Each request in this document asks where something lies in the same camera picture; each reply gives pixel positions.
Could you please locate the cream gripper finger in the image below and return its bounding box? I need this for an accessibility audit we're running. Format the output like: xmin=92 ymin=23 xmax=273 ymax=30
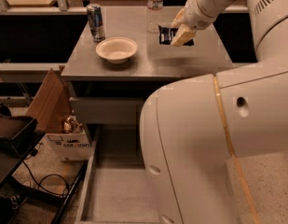
xmin=171 ymin=24 xmax=196 ymax=47
xmin=171 ymin=8 xmax=185 ymax=28

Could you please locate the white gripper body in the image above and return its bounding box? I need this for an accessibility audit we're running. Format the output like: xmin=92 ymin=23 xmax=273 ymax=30
xmin=184 ymin=0 xmax=217 ymax=30

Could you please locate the blue rxbar snack bar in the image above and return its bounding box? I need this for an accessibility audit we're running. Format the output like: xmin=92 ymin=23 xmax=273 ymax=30
xmin=158 ymin=23 xmax=194 ymax=46

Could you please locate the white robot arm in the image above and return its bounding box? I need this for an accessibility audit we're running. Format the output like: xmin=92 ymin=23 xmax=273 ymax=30
xmin=140 ymin=0 xmax=288 ymax=224

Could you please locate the grey drawer cabinet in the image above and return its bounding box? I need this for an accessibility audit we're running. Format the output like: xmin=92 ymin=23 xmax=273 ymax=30
xmin=61 ymin=6 xmax=235 ymax=161

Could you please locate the closed grey top drawer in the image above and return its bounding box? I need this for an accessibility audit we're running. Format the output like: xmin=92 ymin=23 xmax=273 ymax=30
xmin=70 ymin=97 xmax=144 ymax=124

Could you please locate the open grey middle drawer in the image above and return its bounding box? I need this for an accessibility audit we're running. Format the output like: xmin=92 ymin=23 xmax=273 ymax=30
xmin=75 ymin=125 xmax=158 ymax=224

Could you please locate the clear plastic water bottle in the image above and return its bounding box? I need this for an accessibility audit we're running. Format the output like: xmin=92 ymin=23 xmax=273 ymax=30
xmin=146 ymin=0 xmax=163 ymax=33

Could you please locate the white paper bowl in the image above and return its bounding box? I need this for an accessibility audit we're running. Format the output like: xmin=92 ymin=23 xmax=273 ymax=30
xmin=96 ymin=37 xmax=138 ymax=64

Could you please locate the blue silver energy drink can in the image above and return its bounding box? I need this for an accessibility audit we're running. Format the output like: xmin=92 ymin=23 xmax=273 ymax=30
xmin=87 ymin=4 xmax=105 ymax=42

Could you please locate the brown cardboard box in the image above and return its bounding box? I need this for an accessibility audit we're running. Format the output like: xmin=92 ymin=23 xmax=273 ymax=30
xmin=26 ymin=69 xmax=72 ymax=133

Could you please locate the white printed cardboard box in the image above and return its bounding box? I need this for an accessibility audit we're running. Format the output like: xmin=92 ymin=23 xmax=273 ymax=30
xmin=46 ymin=133 xmax=91 ymax=161

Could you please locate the black cart with tray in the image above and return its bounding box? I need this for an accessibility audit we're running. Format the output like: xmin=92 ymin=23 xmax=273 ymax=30
xmin=0 ymin=104 xmax=87 ymax=224

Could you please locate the grey metal shelf rail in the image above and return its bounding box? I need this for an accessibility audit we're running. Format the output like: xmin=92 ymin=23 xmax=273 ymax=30
xmin=0 ymin=63 xmax=65 ymax=83

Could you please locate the black cable on floor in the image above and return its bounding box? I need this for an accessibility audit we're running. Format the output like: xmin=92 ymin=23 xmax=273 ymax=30
xmin=21 ymin=161 xmax=79 ymax=199

